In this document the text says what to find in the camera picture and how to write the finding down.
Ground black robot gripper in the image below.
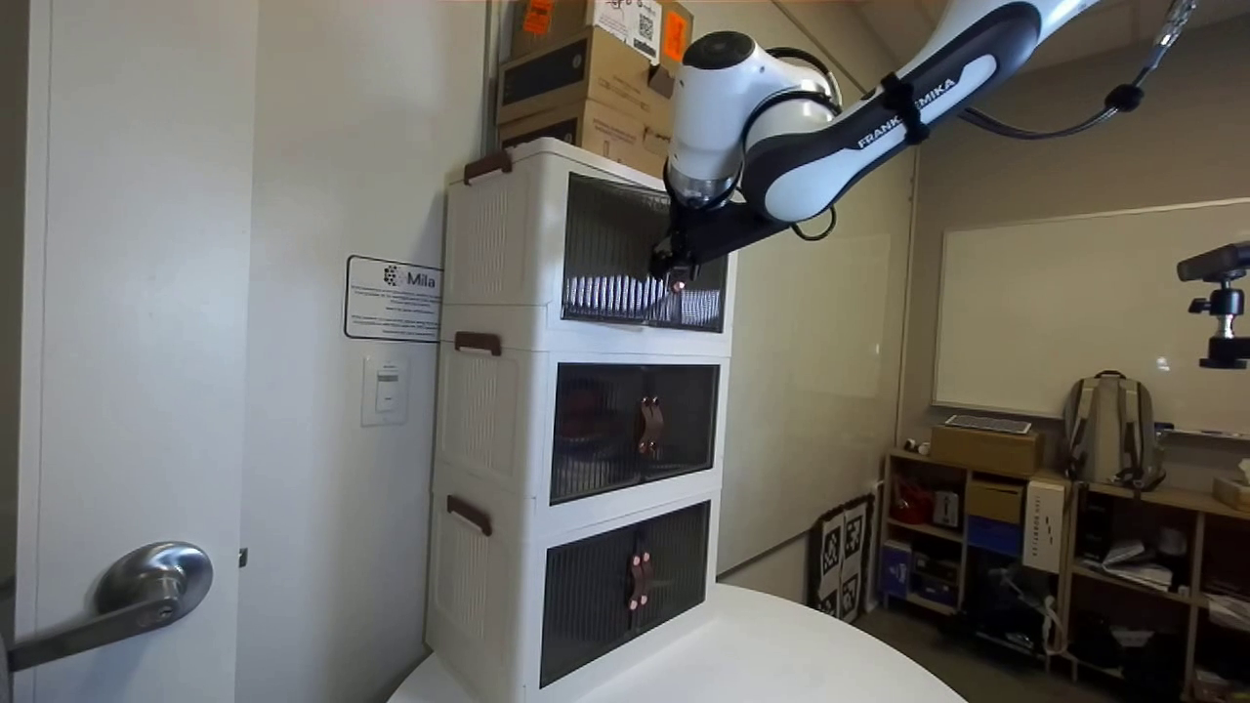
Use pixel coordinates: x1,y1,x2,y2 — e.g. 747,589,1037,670
648,204,781,278

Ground shelf door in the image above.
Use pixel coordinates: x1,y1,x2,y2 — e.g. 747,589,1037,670
650,258,725,333
561,178,662,326

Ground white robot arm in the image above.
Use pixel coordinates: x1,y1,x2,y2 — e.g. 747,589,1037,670
648,0,1096,278

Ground middle shelf doors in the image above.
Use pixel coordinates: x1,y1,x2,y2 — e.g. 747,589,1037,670
549,364,718,506

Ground shelf doors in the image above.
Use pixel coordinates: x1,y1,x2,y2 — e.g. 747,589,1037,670
537,506,709,683
549,364,718,506

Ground cardboard box on shelf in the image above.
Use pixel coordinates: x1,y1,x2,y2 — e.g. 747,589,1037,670
930,416,1044,478

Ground bottom shelf doors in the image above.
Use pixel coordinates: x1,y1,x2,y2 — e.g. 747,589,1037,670
537,506,709,683

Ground wooden low shelf unit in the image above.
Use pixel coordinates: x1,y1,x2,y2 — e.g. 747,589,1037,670
874,451,1250,703

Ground cardboard box on cabinet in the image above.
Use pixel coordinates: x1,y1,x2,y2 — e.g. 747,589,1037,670
494,0,695,178

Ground white three-tier storage cabinet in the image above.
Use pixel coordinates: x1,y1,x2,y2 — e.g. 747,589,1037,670
428,136,730,703

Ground calibration marker board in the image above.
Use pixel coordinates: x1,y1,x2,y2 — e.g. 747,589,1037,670
809,498,872,622

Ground grey backpack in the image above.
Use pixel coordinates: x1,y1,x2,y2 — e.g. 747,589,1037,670
1061,373,1165,491

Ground white door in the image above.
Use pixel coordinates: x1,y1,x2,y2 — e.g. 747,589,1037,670
7,0,256,703

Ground whiteboard on wall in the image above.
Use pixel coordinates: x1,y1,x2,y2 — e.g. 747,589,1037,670
934,200,1250,439

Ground wall sign plaque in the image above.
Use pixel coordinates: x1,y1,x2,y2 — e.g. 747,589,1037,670
344,256,441,346

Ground white wall switch plate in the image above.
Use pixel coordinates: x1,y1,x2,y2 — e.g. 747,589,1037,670
360,359,404,428

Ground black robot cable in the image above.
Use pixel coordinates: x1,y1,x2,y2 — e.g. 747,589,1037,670
955,0,1201,146

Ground black camera on mount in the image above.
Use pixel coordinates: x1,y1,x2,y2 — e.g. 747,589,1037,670
1175,243,1250,373

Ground silver door lever handle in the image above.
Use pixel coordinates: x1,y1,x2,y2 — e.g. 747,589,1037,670
7,538,216,671

